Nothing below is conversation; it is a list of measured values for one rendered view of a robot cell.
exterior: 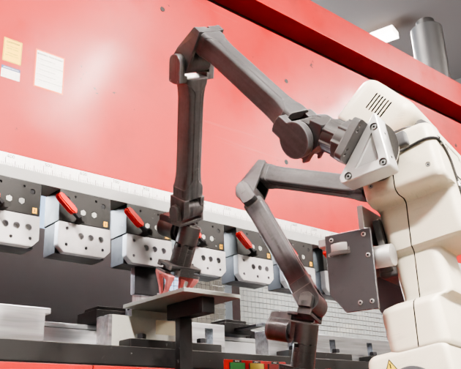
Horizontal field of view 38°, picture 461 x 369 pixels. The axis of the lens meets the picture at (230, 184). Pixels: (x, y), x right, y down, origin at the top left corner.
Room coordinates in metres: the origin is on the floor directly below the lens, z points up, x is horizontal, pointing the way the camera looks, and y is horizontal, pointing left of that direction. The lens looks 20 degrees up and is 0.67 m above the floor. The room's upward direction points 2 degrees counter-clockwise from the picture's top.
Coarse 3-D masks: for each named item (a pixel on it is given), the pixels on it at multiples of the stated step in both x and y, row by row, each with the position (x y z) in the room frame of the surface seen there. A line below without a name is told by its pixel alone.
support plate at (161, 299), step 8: (184, 288) 1.56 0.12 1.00; (192, 288) 1.58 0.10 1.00; (160, 296) 1.63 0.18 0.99; (168, 296) 1.62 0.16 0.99; (176, 296) 1.62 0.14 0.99; (184, 296) 1.62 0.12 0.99; (192, 296) 1.63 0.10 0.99; (208, 296) 1.63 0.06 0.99; (216, 296) 1.64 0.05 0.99; (224, 296) 1.65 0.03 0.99; (232, 296) 1.66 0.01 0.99; (240, 296) 1.68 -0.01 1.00; (128, 304) 1.74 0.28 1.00; (136, 304) 1.71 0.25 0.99; (144, 304) 1.71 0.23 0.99; (152, 304) 1.71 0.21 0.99; (160, 304) 1.72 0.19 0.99; (168, 304) 1.72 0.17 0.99; (216, 304) 1.75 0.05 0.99; (160, 312) 1.84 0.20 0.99
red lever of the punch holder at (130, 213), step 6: (126, 210) 1.70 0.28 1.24; (132, 210) 1.70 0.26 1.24; (132, 216) 1.70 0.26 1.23; (138, 216) 1.72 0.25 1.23; (132, 222) 1.72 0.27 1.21; (138, 222) 1.71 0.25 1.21; (144, 228) 1.73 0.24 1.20; (150, 228) 1.73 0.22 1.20; (144, 234) 1.74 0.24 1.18; (150, 234) 1.73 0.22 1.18
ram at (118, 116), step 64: (0, 0) 1.47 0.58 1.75; (64, 0) 1.59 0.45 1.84; (128, 0) 1.73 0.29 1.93; (192, 0) 1.90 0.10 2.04; (0, 64) 1.48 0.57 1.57; (64, 64) 1.60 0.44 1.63; (128, 64) 1.73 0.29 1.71; (256, 64) 2.09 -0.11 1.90; (320, 64) 2.32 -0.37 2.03; (0, 128) 1.49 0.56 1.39; (64, 128) 1.60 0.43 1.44; (128, 128) 1.73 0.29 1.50; (256, 128) 2.08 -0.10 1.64; (448, 128) 2.94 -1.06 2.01
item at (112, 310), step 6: (102, 306) 1.95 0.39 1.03; (90, 312) 1.95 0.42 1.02; (96, 312) 1.93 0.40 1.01; (102, 312) 1.94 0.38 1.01; (108, 312) 1.95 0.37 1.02; (114, 312) 1.97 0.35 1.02; (120, 312) 1.98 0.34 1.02; (78, 318) 2.00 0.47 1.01; (84, 318) 1.97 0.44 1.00; (90, 318) 1.95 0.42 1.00; (96, 318) 1.93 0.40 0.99; (90, 324) 1.97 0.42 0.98; (96, 324) 1.97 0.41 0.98
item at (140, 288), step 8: (136, 272) 1.79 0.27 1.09; (144, 272) 1.81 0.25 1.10; (152, 272) 1.83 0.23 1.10; (136, 280) 1.79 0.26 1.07; (144, 280) 1.81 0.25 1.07; (152, 280) 1.83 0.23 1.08; (136, 288) 1.79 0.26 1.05; (144, 288) 1.81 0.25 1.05; (152, 288) 1.83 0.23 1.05; (136, 296) 1.80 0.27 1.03; (144, 296) 1.82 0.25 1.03; (152, 296) 1.83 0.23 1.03
